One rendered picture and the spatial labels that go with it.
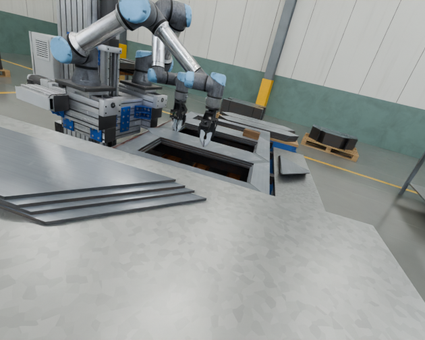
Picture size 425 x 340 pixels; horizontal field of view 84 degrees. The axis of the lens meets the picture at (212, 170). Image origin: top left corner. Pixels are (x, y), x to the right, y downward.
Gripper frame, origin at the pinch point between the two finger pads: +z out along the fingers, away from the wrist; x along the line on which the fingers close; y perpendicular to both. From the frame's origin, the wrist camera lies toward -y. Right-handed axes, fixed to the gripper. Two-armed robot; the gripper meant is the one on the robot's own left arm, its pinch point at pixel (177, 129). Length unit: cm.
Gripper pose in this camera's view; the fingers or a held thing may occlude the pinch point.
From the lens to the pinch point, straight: 157.7
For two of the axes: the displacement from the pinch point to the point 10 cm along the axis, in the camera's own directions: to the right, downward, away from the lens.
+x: 9.5, 2.8, -1.2
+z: -2.1, 8.8, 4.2
